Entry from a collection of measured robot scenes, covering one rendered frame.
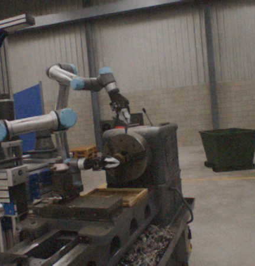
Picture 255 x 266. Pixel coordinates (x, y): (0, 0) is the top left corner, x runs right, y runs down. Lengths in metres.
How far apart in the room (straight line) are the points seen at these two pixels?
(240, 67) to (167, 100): 3.07
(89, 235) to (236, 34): 11.51
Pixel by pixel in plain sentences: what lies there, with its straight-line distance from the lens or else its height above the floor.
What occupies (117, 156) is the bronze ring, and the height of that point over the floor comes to 1.11.
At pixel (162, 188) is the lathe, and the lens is 1.97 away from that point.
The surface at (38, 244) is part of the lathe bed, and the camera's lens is 1.26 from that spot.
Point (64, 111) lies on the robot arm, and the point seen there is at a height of 1.41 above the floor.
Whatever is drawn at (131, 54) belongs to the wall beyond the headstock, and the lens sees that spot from 12.22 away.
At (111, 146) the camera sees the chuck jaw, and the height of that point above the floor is 1.16.
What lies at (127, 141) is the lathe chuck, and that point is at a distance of 1.82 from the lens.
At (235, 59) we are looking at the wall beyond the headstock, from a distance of 12.04.
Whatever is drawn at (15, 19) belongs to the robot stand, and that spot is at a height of 2.01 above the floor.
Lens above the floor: 1.33
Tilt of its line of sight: 3 degrees down
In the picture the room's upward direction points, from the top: 5 degrees counter-clockwise
